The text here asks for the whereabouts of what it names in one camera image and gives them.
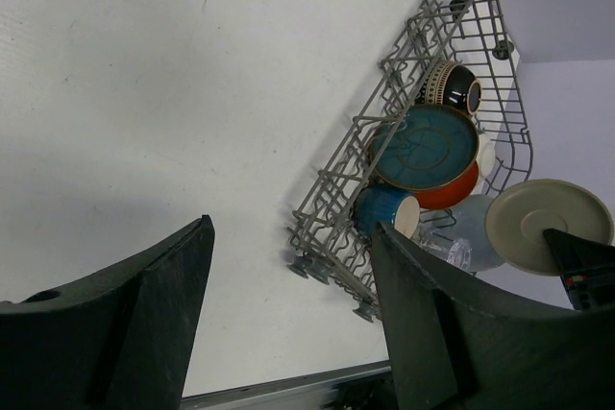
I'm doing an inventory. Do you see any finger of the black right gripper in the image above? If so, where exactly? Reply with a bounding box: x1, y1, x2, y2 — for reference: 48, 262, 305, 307
543, 229, 614, 311

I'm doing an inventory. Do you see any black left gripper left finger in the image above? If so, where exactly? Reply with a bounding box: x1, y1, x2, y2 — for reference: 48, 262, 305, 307
1, 215, 215, 409

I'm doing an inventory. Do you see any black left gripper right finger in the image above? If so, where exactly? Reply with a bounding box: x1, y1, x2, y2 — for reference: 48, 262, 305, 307
371, 223, 614, 409

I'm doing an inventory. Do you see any grey saucer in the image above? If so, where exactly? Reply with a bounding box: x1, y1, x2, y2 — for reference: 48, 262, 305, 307
485, 179, 614, 277

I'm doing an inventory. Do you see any clear faceted glass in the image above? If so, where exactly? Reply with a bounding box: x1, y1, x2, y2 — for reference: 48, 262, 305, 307
418, 227, 472, 272

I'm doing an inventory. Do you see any light blue scalloped plate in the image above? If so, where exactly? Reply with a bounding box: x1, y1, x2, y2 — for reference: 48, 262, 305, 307
433, 194, 504, 273

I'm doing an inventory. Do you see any dark teal cup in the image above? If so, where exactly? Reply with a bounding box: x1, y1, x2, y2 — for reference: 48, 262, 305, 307
353, 184, 421, 239

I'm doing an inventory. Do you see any orange saucer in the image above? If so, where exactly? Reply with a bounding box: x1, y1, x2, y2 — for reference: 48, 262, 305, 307
415, 161, 480, 210

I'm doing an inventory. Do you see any dark teal saucer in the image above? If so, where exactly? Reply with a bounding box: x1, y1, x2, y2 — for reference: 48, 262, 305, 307
368, 106, 479, 192

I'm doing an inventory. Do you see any brown glazed bowl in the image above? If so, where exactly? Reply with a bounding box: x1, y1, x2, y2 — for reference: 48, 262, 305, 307
414, 60, 482, 116

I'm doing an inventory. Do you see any aluminium mounting rail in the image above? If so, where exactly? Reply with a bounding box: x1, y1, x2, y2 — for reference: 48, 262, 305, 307
180, 361, 391, 409

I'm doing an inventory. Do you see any grey wire dish rack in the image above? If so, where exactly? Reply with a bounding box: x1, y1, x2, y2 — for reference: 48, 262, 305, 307
289, 0, 533, 322

